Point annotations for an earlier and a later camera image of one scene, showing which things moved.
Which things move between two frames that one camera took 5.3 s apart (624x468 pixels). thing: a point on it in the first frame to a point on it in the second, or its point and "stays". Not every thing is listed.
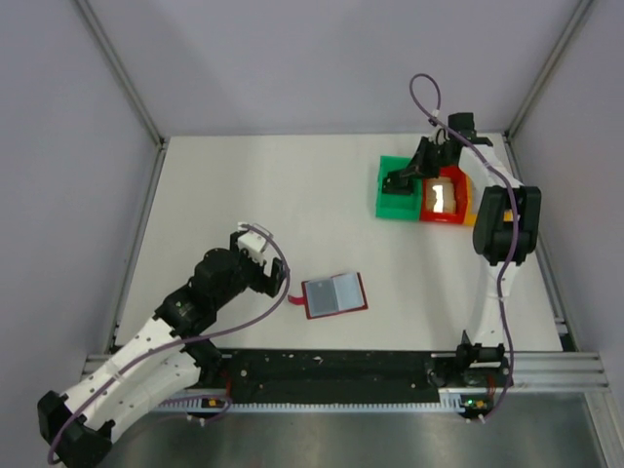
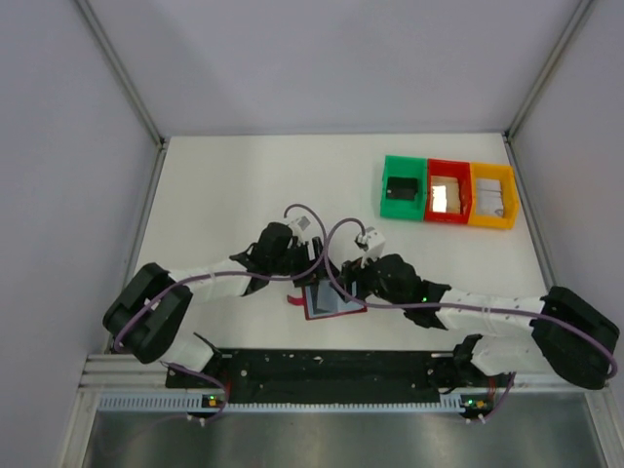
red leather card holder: x=332 y=295 stays
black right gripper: x=422 y=161 to x=353 y=275
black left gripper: x=263 y=273 to x=308 y=260
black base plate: x=477 y=379 stays
